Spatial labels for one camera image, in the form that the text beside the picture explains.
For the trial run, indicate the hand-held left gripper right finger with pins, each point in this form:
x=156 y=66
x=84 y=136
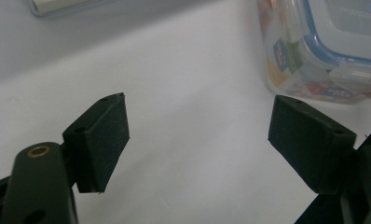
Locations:
x=311 y=146

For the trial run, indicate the clear container with blue-rimmed lid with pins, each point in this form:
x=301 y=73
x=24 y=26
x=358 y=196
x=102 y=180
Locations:
x=339 y=37

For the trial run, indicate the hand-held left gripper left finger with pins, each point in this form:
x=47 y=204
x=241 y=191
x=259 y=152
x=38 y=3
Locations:
x=96 y=146

